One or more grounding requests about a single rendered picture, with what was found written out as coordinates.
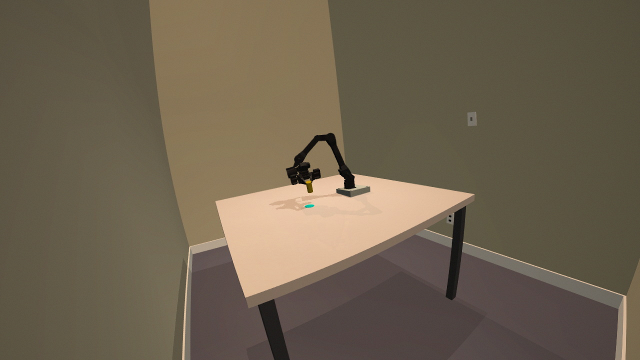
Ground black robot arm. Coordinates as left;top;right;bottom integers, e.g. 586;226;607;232
286;133;356;190

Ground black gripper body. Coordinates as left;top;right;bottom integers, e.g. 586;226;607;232
290;168;321;185

